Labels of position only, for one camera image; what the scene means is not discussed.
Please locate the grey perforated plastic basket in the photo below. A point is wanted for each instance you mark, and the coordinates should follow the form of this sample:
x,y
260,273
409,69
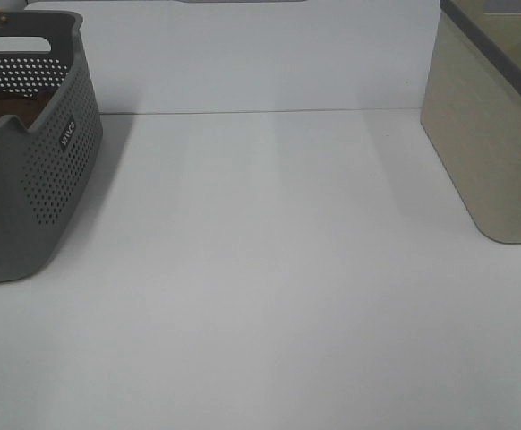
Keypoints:
x,y
45,168

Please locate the beige plastic bin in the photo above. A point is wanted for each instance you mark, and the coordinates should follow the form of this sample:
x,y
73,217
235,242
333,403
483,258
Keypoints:
x,y
471,110

